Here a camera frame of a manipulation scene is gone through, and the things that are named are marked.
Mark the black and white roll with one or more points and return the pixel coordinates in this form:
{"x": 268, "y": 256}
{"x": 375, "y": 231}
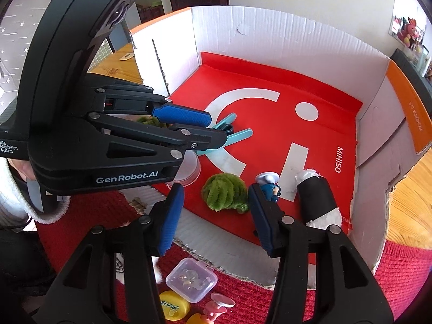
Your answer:
{"x": 314, "y": 199}

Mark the clear plastic case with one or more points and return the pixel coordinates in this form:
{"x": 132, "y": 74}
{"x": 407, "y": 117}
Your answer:
{"x": 190, "y": 278}

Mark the white jar lid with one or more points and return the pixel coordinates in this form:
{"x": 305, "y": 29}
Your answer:
{"x": 189, "y": 172}

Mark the red knitted mat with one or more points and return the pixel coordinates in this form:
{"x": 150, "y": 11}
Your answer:
{"x": 243, "y": 297}

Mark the blue sailor figurine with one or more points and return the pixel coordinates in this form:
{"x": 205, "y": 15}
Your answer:
{"x": 268, "y": 185}

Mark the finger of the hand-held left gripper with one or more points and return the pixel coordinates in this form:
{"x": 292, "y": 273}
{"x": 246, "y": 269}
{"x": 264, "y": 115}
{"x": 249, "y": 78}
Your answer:
{"x": 182, "y": 115}
{"x": 202, "y": 140}

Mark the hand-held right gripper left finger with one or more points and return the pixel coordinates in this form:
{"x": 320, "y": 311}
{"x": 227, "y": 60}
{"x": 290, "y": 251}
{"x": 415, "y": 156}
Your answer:
{"x": 172, "y": 216}

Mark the cardboard boxes in corridor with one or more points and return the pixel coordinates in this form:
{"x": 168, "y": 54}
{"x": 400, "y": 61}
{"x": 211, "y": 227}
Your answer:
{"x": 148, "y": 11}

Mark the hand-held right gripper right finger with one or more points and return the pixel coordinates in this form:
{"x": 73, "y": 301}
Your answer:
{"x": 261, "y": 219}

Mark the row of bottles and jars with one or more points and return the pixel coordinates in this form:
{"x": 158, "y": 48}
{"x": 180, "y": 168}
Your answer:
{"x": 425, "y": 60}

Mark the person's left forearm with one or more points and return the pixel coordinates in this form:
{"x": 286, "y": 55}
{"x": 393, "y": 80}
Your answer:
{"x": 13, "y": 202}

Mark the small green yarn ball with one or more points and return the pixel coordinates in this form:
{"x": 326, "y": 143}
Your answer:
{"x": 222, "y": 192}

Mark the yellow figurine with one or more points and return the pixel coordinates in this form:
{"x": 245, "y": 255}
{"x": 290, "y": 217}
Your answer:
{"x": 199, "y": 320}

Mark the pink rabbit plush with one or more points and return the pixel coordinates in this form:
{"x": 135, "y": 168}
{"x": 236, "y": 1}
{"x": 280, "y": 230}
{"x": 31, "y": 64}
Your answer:
{"x": 410, "y": 30}

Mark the orange cardboard box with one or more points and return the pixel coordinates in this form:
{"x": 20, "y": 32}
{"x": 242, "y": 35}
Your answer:
{"x": 287, "y": 40}

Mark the teal plastic clip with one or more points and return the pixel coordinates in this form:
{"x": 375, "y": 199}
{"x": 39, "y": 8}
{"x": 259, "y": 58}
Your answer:
{"x": 236, "y": 136}

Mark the dark star-print wall covering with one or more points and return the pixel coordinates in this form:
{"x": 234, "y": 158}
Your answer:
{"x": 20, "y": 23}

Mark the large green yarn ball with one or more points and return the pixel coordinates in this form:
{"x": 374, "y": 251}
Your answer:
{"x": 146, "y": 120}

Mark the yellow bottle cap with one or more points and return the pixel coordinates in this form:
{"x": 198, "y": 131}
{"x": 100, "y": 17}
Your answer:
{"x": 173, "y": 305}

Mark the person's dark clothing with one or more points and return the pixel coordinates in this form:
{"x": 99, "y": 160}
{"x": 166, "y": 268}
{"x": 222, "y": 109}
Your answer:
{"x": 20, "y": 276}

